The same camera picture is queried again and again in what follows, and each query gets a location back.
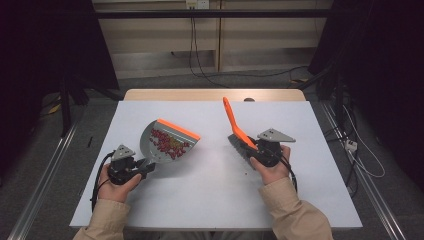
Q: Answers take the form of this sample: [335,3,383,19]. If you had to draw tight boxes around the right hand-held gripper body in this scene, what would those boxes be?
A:
[256,128,297,168]

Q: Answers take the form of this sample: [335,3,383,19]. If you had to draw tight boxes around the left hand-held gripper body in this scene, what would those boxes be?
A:
[108,144,147,185]

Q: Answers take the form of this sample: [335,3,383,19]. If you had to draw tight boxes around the grey dustpan with orange edge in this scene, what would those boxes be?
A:
[139,118,202,169]

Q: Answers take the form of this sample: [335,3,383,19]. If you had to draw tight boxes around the red beans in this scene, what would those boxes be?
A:
[149,128,192,176]

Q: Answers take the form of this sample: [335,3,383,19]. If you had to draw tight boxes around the orange brush with grey bristles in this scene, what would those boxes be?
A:
[222,96,260,160]

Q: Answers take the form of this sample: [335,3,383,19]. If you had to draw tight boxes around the small green beans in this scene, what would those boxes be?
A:
[163,136,184,152]

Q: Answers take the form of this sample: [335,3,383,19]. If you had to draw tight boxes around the person's right hand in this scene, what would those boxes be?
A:
[249,144,292,186]

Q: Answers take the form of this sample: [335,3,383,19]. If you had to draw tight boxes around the person's left hand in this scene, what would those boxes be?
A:
[98,163,143,204]

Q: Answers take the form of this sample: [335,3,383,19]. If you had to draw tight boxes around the white table mat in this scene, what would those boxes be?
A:
[69,100,363,231]

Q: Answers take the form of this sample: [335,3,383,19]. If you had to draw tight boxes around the black metal stand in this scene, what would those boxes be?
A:
[59,76,90,138]
[298,63,346,128]

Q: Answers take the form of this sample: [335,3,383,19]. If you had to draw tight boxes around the white power strip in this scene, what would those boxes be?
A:
[344,139,358,154]

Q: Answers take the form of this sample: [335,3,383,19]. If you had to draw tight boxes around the wooden table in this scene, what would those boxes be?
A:
[123,88,307,103]

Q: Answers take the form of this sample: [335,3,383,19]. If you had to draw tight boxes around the person's grey trousers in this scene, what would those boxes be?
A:
[126,230,278,240]

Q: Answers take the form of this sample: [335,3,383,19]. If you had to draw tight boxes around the black horizontal bar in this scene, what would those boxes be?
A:
[94,9,334,19]

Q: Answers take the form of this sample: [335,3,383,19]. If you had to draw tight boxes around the black curtain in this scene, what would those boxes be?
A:
[308,0,424,191]

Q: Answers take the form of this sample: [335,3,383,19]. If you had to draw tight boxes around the right hand-held gripper black cable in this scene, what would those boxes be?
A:
[279,154,299,194]

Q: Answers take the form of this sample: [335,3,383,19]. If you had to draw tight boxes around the hand-held gripper black cable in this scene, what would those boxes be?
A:
[279,154,299,194]
[90,151,116,213]

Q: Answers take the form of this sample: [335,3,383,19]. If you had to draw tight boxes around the left hand-held gripper black cable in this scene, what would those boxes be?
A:
[90,151,116,213]

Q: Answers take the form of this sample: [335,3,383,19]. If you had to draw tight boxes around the black floor cable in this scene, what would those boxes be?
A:
[213,65,309,79]

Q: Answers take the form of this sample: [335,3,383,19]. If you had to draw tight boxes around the bundle of black cables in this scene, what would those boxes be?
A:
[326,96,360,198]

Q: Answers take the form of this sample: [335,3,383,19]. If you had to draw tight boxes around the aluminium floor rail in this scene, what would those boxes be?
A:
[7,123,79,240]
[319,101,408,240]

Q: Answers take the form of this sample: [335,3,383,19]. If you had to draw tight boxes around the thin white cable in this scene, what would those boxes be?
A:
[343,104,386,179]

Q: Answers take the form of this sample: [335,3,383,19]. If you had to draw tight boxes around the black hanging wall cable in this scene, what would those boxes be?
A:
[188,16,231,89]

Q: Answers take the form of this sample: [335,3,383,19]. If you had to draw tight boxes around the white wall socket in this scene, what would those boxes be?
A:
[185,0,210,10]

